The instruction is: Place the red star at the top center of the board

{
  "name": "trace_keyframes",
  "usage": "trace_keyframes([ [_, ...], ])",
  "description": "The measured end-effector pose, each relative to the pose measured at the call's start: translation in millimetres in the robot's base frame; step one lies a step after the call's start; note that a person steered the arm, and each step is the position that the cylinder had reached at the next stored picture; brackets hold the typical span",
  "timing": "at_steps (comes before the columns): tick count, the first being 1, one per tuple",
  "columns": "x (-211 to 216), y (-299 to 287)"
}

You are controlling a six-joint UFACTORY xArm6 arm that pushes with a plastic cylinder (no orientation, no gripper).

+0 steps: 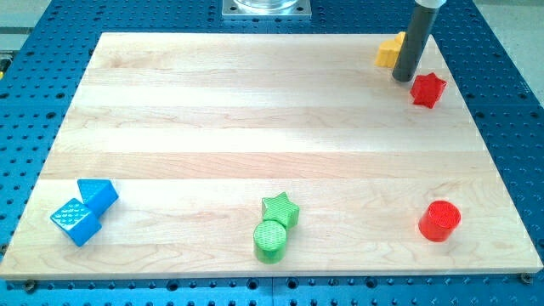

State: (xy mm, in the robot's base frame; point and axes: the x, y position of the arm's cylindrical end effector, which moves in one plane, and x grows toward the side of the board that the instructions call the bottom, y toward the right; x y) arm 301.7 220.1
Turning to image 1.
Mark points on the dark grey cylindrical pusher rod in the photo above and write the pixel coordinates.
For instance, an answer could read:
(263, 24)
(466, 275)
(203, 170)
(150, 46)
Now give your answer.
(422, 21)

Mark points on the red star block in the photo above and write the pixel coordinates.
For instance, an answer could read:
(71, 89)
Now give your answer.
(427, 90)

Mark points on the green star block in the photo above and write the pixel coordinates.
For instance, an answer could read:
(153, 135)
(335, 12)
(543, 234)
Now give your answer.
(281, 210)

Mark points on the light wooden board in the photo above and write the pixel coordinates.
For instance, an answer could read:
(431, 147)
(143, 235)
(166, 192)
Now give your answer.
(194, 130)

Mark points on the yellow block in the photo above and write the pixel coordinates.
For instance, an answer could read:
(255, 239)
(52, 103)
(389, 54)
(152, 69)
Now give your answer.
(388, 51)

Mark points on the red cylinder block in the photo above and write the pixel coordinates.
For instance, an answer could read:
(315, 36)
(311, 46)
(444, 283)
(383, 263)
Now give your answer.
(439, 221)

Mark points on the green cylinder block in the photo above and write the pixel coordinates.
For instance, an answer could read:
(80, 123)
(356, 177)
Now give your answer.
(269, 240)

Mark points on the blue triangular prism block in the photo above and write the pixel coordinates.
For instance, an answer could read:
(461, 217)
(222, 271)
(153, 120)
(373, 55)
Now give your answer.
(97, 194)

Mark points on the blue cube block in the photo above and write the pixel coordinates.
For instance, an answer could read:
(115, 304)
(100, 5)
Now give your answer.
(77, 221)

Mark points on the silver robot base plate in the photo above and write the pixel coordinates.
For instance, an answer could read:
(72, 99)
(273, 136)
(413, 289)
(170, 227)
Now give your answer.
(266, 9)

